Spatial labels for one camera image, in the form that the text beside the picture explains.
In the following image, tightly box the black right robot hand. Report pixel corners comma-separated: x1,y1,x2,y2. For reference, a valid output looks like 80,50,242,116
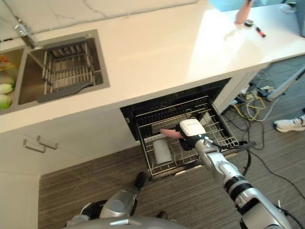
175,118,207,151

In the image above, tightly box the pink cup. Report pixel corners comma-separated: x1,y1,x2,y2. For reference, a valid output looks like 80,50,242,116
160,128,184,140

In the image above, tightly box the built-in dishwasher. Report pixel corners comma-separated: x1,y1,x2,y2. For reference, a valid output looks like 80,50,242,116
120,77,248,182

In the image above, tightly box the white cup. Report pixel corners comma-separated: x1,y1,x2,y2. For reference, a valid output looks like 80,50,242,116
152,140,173,165

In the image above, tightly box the person's shoe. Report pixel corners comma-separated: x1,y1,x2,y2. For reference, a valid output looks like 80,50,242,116
274,114,305,133

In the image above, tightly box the silver robot leg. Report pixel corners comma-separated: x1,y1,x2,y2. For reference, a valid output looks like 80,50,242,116
81,171,147,221

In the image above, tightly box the red and black screwdriver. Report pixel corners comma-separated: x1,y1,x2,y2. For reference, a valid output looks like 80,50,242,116
255,26,267,38

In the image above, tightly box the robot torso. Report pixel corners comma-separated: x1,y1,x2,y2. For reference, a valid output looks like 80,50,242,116
65,216,205,229

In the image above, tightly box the blue box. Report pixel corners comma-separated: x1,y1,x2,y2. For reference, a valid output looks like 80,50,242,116
208,0,288,12

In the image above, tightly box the grey sink drain rack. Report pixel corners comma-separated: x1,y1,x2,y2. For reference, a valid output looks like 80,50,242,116
37,37,96,104

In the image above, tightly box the stainless steel sink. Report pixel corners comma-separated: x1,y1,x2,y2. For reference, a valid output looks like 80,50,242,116
0,29,111,115

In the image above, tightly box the green and white vegetable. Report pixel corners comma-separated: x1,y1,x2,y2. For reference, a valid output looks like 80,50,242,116
0,94,13,111
0,76,16,95

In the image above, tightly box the chrome faucet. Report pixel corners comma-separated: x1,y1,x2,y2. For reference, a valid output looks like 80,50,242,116
14,16,37,49

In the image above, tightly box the orange vegetable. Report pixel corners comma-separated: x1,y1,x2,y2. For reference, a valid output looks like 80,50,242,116
0,55,15,72

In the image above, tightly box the wire dishwasher rack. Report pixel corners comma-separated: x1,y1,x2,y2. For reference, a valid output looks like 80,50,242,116
135,95,240,177

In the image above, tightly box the yellow cable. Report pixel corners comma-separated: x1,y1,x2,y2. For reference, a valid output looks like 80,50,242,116
233,89,265,121

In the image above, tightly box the black cable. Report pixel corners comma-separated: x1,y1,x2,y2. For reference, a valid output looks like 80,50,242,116
238,114,305,206

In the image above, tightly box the silver cabinet handle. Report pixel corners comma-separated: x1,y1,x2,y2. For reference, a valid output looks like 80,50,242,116
23,139,47,153
37,135,59,149

